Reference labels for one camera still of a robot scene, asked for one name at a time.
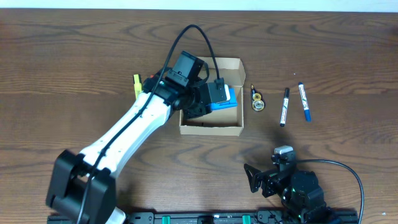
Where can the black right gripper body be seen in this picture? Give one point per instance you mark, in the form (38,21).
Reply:
(273,186)

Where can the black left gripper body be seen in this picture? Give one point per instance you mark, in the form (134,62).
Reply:
(192,109)

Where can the blue plastic staple remover block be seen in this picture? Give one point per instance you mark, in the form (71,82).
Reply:
(227,104)

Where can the yellow highlighter pen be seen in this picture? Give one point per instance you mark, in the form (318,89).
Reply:
(137,85)

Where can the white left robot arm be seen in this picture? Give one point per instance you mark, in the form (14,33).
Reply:
(83,186)

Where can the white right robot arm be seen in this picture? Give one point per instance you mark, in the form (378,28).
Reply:
(299,191)

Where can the brown cardboard box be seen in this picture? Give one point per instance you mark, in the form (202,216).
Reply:
(225,122)

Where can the black whiteboard marker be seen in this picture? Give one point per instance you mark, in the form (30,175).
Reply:
(284,107)

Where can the blue whiteboard marker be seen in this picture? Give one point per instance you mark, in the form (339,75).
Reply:
(303,96)

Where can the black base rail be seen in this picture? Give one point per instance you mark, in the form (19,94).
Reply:
(261,216)

